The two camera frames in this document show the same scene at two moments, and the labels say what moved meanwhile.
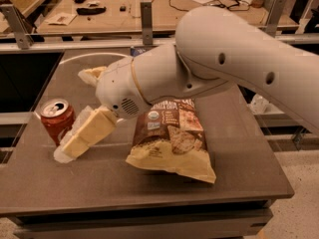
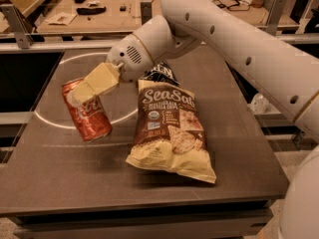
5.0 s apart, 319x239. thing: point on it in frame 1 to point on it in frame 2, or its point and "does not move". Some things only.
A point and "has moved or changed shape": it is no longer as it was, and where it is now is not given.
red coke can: [58, 118] has moved or changed shape
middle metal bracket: [147, 22] does not move
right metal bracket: [276, 12] does not move
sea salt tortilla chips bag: [170, 135] does not move
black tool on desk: [90, 11] does not move
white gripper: [118, 85] to [128, 59]
